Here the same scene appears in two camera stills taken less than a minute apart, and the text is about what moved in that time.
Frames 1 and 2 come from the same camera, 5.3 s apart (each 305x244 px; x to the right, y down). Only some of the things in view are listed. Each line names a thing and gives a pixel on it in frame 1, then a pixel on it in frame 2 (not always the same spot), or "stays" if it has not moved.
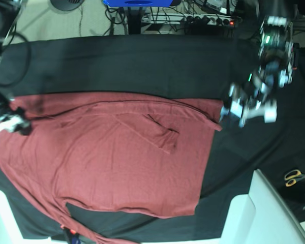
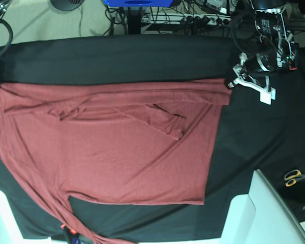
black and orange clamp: (294, 49) stays
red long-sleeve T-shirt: (142, 154) stays
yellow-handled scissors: (294, 175) stays
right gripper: (251, 108) → (256, 64)
